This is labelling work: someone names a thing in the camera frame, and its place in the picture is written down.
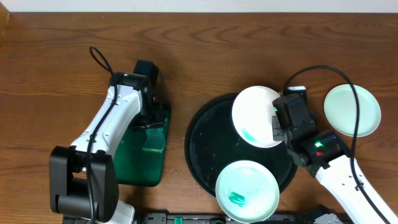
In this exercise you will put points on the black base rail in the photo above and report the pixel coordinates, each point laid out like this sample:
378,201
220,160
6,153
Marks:
162,218

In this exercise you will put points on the white plate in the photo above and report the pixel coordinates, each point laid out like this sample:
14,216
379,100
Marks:
252,114

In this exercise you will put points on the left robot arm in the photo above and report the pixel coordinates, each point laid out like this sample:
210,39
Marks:
83,183

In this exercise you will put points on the green rectangular tray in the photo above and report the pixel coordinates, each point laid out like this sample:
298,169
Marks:
133,165

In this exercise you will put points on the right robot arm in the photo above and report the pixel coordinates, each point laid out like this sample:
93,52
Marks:
328,159

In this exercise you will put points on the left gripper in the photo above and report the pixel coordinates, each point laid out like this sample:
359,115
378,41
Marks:
149,124

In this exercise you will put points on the black round tray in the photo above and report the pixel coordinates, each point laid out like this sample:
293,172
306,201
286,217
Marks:
211,143

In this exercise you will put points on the mint green plate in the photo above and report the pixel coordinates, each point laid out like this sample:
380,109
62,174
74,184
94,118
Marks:
340,110
247,192

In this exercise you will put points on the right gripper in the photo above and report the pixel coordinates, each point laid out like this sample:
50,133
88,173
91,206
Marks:
278,134

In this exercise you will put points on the green yellow sponge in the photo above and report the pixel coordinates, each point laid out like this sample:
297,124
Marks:
155,140

